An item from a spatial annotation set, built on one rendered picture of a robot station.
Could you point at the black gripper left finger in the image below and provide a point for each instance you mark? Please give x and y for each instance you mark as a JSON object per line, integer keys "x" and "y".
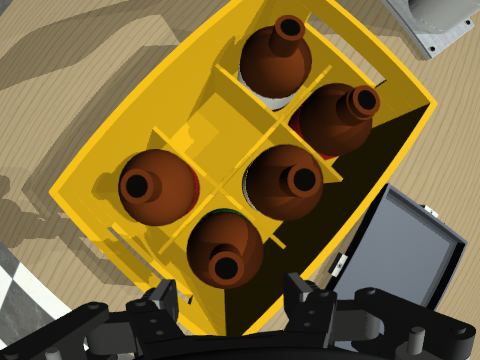
{"x": 111, "y": 332}

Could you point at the yellow bottle crate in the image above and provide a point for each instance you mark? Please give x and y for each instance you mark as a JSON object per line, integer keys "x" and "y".
{"x": 208, "y": 115}

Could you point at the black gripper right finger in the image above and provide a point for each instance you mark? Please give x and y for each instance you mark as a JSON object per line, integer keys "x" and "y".
{"x": 411, "y": 331}

